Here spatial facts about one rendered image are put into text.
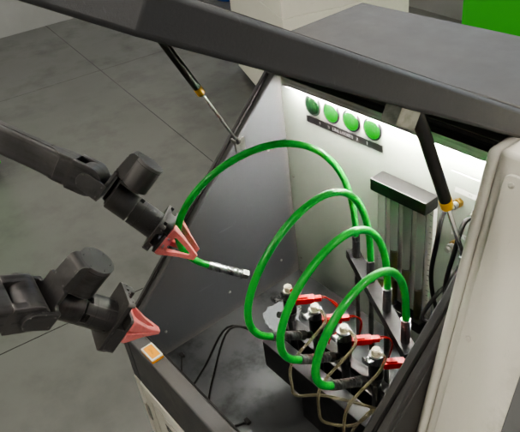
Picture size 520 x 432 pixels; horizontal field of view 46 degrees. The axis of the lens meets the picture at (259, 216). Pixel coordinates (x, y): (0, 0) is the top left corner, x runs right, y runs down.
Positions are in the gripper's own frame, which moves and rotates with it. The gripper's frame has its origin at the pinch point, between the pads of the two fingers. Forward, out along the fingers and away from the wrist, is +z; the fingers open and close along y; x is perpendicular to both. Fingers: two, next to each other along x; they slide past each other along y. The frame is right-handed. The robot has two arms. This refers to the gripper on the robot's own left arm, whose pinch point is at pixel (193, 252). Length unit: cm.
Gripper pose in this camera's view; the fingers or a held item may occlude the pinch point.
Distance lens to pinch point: 124.4
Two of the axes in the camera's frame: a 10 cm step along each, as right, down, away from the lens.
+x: -6.2, 7.1, 3.3
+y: 0.4, -3.9, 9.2
